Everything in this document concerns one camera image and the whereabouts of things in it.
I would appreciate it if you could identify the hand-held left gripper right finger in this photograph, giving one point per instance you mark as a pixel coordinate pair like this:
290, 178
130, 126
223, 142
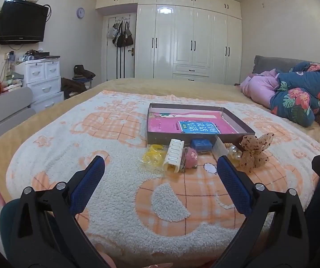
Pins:
234, 184

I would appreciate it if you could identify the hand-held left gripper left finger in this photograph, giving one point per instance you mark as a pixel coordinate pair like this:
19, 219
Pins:
89, 184

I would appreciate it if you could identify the shallow cardboard box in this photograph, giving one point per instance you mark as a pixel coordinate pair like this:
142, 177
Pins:
160, 138

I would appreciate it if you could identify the brown mesh bow hair clip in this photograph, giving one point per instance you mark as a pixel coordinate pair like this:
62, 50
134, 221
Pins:
253, 150

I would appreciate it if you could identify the clear plastic packet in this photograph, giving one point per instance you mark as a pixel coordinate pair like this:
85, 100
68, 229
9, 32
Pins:
220, 148

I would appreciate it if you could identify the small blue box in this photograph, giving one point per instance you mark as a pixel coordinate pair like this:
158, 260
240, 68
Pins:
201, 145

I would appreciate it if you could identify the pink fuzzy hair clip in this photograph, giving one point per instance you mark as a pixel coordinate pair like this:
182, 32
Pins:
190, 156

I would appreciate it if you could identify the orange and white printed blanket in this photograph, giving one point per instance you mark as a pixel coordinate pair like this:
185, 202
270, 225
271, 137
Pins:
107, 134

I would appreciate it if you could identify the blue floral quilt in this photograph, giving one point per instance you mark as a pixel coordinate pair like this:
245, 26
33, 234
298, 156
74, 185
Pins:
296, 100

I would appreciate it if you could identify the white hair claw clip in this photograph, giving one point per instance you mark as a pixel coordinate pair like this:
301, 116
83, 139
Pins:
174, 153

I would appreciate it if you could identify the pink book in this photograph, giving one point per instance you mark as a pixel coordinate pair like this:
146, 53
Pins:
165, 125

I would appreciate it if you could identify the dark teal clothing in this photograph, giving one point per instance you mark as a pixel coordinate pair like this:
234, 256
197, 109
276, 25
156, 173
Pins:
6, 223

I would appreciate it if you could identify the pink quilt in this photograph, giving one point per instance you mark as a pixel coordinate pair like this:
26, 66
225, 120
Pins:
257, 89

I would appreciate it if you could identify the brown garment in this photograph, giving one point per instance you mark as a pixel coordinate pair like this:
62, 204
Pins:
72, 86

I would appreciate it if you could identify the grey bed headboard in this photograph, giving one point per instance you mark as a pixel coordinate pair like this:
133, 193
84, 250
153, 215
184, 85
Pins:
268, 62

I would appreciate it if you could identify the white drawer cabinet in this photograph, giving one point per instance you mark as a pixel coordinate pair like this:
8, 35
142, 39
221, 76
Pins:
41, 83

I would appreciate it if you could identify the dark folded clothes pile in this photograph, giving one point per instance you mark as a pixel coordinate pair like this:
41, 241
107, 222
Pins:
83, 72

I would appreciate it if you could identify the grey padded chair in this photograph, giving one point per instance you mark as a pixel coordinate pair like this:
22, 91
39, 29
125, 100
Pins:
3, 109

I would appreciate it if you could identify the bed with tan sheet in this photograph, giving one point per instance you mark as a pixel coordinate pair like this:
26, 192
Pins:
154, 85

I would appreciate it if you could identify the white door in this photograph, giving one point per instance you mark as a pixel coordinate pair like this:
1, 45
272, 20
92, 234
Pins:
112, 61

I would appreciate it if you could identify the clutter on drawer cabinet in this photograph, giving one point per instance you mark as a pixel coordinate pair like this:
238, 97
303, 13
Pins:
40, 55

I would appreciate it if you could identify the black striped hanging bag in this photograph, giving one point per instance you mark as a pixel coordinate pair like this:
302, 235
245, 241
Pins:
118, 37

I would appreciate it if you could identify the brown hanging bag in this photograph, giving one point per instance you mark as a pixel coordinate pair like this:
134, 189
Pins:
128, 37

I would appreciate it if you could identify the white hanging bag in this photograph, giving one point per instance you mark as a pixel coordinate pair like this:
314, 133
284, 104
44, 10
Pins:
111, 32

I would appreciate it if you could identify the white wardrobe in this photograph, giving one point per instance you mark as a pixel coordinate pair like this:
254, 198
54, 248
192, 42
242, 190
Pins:
182, 39

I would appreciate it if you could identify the round wall clock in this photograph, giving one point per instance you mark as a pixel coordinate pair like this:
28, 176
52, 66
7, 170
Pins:
80, 12

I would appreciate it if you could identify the black wall television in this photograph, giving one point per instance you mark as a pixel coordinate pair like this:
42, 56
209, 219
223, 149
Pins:
20, 22

